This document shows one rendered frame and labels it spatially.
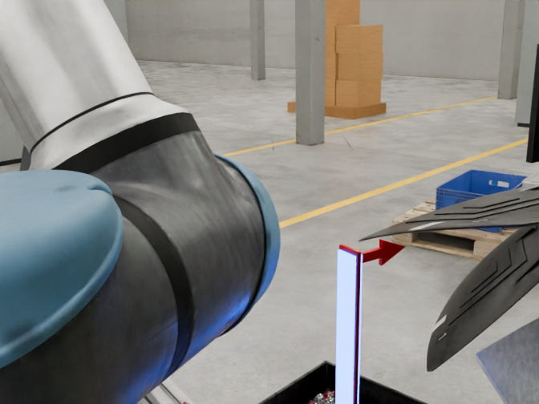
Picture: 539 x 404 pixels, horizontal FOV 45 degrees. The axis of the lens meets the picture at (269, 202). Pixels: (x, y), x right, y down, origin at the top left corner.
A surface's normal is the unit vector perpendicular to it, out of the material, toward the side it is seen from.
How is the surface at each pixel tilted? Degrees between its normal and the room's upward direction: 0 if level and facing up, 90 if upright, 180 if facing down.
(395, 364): 1
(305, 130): 90
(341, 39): 90
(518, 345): 56
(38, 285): 85
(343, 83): 90
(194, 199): 47
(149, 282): 63
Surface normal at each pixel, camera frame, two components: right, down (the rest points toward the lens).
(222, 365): -0.02, -0.96
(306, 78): -0.70, 0.21
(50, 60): 0.09, -0.06
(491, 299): -0.82, -0.55
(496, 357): -0.30, -0.32
